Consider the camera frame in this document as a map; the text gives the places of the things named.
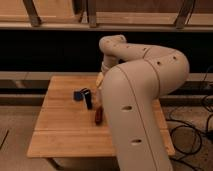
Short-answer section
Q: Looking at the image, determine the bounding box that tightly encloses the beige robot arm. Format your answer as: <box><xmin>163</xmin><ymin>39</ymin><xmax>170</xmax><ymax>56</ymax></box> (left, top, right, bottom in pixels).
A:
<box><xmin>99</xmin><ymin>35</ymin><xmax>189</xmax><ymax>171</ymax></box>

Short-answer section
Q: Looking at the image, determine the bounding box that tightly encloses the wooden table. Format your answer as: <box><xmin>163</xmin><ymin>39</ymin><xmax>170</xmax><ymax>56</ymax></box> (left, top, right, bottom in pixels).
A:
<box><xmin>26</xmin><ymin>75</ymin><xmax>176</xmax><ymax>159</ymax></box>

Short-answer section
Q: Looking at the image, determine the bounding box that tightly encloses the dark red oblong object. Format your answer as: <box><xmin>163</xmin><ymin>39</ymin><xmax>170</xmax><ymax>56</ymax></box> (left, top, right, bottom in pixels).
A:
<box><xmin>95</xmin><ymin>106</ymin><xmax>103</xmax><ymax>125</ymax></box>

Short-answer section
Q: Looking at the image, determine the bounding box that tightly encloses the blue eraser block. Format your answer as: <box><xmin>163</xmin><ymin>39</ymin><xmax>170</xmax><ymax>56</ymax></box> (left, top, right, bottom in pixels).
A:
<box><xmin>74</xmin><ymin>91</ymin><xmax>83</xmax><ymax>101</ymax></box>

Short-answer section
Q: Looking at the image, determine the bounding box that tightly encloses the wooden wall shelf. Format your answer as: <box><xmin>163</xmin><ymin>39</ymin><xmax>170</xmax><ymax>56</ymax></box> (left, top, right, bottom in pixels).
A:
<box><xmin>0</xmin><ymin>0</ymin><xmax>213</xmax><ymax>32</ymax></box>

